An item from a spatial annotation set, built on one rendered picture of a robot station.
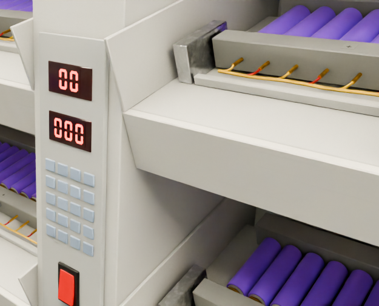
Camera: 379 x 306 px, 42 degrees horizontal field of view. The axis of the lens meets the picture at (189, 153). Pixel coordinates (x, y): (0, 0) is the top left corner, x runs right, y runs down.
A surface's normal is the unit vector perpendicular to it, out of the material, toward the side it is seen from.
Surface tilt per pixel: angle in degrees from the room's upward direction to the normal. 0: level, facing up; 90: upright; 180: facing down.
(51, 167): 90
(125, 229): 90
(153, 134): 111
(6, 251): 21
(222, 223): 90
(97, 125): 90
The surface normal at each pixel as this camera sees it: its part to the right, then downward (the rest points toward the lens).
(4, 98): -0.59, 0.51
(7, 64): -0.15, -0.83
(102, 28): -0.61, 0.18
